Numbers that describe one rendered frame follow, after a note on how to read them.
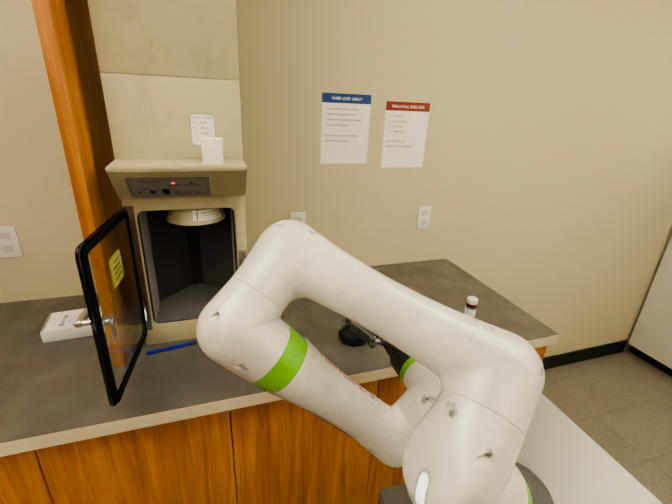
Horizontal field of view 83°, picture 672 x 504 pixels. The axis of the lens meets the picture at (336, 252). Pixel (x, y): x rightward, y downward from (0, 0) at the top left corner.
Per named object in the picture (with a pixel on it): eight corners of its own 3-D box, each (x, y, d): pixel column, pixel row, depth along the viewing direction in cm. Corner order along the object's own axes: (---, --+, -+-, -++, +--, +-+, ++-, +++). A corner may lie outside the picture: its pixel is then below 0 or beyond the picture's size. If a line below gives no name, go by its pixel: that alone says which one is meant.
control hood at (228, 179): (120, 197, 100) (113, 158, 96) (245, 193, 110) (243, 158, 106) (111, 209, 90) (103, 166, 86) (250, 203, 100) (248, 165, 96)
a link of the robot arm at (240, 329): (238, 276, 60) (221, 275, 70) (185, 346, 56) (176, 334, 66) (321, 337, 66) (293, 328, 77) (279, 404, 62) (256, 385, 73)
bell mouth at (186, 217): (167, 210, 123) (165, 193, 121) (224, 208, 128) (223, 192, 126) (163, 227, 107) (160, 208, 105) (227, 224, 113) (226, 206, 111)
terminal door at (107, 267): (147, 334, 115) (126, 206, 100) (114, 410, 87) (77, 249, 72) (144, 334, 115) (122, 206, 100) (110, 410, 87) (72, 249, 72)
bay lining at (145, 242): (160, 286, 137) (146, 190, 124) (234, 279, 145) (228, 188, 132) (153, 322, 116) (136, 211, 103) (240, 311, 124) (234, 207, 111)
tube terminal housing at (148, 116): (153, 305, 140) (118, 75, 111) (243, 295, 150) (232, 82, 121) (145, 345, 118) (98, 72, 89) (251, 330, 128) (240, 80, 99)
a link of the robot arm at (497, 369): (573, 349, 55) (275, 194, 68) (535, 457, 50) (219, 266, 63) (534, 362, 67) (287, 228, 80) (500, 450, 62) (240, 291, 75)
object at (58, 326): (52, 323, 126) (49, 312, 125) (107, 315, 132) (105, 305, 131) (42, 343, 116) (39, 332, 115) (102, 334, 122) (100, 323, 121)
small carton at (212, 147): (204, 160, 100) (202, 136, 98) (223, 160, 102) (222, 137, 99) (202, 163, 96) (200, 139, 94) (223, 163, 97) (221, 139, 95)
